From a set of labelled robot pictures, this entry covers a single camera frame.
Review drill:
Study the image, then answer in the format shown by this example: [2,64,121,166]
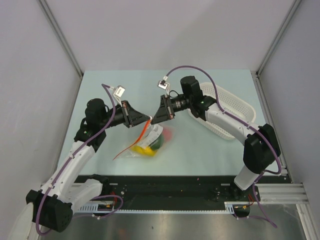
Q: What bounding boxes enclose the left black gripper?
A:
[99,100,150,130]

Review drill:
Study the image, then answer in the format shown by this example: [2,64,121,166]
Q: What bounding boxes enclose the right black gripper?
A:
[151,94,193,125]

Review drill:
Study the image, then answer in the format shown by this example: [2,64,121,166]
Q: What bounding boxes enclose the clear zip top bag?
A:
[112,118,175,161]

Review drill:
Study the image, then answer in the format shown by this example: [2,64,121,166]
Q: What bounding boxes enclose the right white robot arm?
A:
[151,76,281,201]

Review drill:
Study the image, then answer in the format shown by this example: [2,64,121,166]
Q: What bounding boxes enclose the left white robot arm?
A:
[26,98,150,233]

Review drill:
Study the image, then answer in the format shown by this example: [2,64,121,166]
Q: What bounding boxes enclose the green fake pepper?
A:
[149,133,165,151]

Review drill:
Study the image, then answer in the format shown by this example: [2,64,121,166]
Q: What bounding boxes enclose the yellow fake bananas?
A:
[131,145,157,157]

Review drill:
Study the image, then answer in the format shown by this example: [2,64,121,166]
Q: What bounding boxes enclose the white perforated plastic basket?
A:
[187,81,258,142]

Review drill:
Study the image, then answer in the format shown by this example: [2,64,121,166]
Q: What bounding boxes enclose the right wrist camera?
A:
[157,80,170,90]

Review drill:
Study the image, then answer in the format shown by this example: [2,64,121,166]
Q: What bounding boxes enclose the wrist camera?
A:
[157,80,170,90]
[112,85,126,98]

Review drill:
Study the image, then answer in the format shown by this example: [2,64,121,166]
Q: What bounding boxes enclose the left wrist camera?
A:
[112,85,126,98]

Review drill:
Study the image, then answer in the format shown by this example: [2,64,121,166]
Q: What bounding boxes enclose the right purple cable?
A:
[162,64,283,228]

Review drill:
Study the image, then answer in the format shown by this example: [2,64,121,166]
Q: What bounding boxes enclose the purple cable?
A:
[162,64,283,228]
[36,83,124,236]

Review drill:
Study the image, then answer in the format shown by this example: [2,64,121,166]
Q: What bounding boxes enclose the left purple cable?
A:
[36,83,124,236]

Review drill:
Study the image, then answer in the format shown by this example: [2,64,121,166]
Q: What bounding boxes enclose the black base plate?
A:
[101,175,289,212]

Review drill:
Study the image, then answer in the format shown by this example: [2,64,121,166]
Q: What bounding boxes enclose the white cable duct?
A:
[79,201,253,215]

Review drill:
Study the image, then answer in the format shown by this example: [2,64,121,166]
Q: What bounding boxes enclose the aluminium frame rail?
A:
[256,183,309,205]

